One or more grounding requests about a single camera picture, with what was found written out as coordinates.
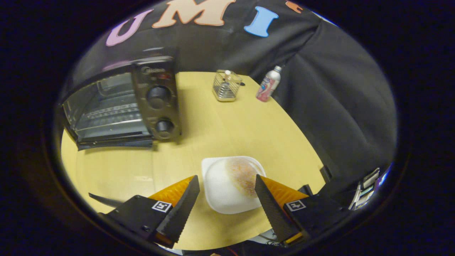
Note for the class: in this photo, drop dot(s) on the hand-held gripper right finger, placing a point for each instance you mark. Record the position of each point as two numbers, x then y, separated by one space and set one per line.
273 213

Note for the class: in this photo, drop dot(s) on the small black block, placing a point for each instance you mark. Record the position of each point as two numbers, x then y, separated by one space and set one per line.
325 174

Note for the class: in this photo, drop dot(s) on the white square plate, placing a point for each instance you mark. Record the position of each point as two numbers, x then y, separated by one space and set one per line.
220 188

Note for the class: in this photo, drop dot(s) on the silver bottle with pink label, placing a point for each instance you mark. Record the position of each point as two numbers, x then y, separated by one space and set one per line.
268 85

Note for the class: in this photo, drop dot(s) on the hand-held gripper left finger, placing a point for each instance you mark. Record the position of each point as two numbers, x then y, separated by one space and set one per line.
181 213

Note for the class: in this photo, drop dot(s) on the black backdrop cloth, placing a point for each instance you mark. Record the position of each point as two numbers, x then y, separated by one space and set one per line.
337 106

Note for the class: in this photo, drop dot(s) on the clear ribbed container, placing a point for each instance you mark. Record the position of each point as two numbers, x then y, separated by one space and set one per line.
225 87

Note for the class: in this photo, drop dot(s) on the black toaster oven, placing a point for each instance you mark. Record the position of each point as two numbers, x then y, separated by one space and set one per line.
167 76

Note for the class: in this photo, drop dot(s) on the round brown bread bun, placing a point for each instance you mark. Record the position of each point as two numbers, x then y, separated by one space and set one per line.
243 177

